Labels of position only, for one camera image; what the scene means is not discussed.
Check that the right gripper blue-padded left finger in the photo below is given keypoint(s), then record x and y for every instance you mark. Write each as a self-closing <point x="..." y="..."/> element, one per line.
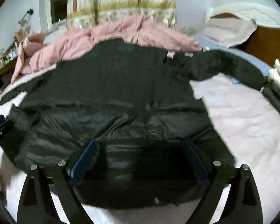
<point x="36" y="204"/>

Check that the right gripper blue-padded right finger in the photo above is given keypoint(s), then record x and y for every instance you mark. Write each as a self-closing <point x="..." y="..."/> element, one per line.
<point x="243" y="203"/>

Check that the black puffer jacket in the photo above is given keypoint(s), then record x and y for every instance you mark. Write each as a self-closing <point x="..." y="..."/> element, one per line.
<point x="137" y="104"/>

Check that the cluttered wooden desk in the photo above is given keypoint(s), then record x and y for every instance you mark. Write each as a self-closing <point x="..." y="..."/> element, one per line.
<point x="8" y="57"/>

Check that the pink plaid duvet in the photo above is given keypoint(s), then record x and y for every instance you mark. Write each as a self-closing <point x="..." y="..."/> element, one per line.
<point x="34" y="55"/>

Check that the dark folded garment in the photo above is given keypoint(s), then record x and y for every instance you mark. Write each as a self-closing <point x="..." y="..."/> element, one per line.
<point x="272" y="93"/>

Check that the blue floral pillow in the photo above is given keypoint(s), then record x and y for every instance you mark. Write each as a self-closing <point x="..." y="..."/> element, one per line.
<point x="210" y="45"/>

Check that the window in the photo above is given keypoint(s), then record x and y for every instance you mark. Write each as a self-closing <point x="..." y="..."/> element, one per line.
<point x="56" y="13"/>

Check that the tree print curtain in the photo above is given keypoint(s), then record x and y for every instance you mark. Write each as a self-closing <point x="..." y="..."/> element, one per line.
<point x="89" y="13"/>

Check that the white and wood headboard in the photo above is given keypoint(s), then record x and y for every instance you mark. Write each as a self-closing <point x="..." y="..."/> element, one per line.
<point x="264" y="43"/>

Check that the beige pillow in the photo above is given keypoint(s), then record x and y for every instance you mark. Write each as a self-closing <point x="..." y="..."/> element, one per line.
<point x="229" y="32"/>

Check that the green patterned cloth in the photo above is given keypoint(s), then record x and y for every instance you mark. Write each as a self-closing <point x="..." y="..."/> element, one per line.
<point x="189" y="31"/>

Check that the wall mounted lamp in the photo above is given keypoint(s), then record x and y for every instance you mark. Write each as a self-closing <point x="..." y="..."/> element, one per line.
<point x="25" y="17"/>

